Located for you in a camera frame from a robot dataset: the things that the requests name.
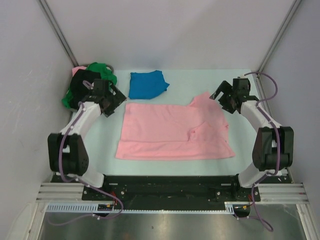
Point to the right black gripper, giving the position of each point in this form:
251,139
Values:
225,87

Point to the pink t-shirt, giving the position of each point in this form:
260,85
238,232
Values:
75,69
170,132

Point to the right aluminium corner post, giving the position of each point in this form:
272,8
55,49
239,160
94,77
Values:
280,33

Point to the aluminium frame rail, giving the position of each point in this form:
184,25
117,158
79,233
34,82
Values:
269,193

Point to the black t-shirt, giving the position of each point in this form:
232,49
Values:
78,89

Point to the grey laundry basket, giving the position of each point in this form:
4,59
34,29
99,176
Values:
111,68

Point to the aluminium corner post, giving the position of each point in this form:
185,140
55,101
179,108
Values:
280,33
48,13

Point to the folded blue t-shirt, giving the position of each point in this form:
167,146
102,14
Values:
146,86

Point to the green t-shirt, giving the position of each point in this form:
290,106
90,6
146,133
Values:
97,67

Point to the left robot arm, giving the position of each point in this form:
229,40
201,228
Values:
66,149

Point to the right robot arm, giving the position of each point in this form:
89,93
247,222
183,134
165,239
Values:
274,144

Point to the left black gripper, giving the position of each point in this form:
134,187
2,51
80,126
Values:
118,98

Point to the left aluminium corner post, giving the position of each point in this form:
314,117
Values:
48,13

